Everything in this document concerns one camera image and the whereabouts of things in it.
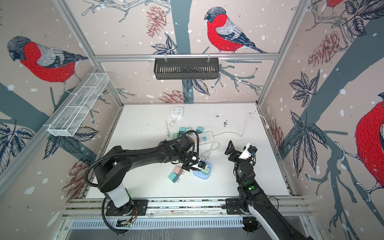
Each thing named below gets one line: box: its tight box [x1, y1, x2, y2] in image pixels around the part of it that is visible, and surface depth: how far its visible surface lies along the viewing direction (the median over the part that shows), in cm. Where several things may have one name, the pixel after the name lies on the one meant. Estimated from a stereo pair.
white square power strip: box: [169, 106, 184, 118], surface depth 116 cm
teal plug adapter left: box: [179, 127, 186, 135], surface depth 104 cm
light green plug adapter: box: [201, 168, 210, 175], surface depth 81 cm
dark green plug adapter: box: [172, 132, 180, 139], surface depth 102 cm
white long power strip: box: [192, 131, 214, 145], surface depth 99 cm
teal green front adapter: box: [168, 171, 180, 183], surface depth 84 cm
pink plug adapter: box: [173, 165, 185, 176], surface depth 87 cm
